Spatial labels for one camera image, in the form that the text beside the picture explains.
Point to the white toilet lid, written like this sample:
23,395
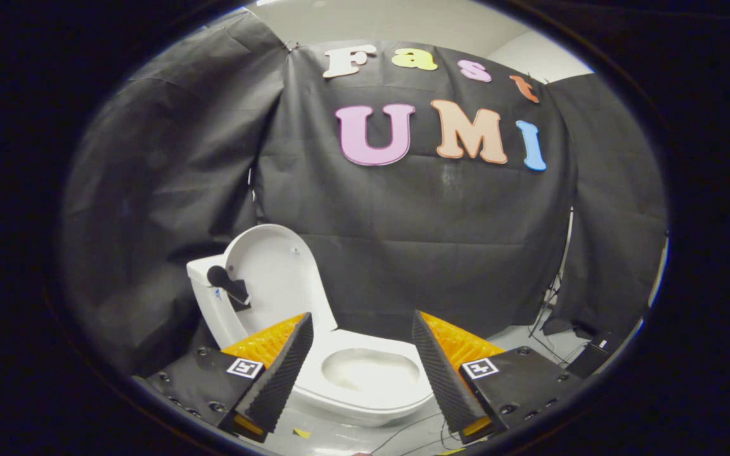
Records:
276,266

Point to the black backdrop cloth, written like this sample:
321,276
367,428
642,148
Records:
435,240

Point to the white upright panel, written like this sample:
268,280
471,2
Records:
658,272

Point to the black box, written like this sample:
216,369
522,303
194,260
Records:
593,358

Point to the white toilet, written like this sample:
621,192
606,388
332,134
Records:
365,399

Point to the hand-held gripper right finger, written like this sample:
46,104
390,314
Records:
441,377

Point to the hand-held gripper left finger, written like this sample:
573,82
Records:
282,377

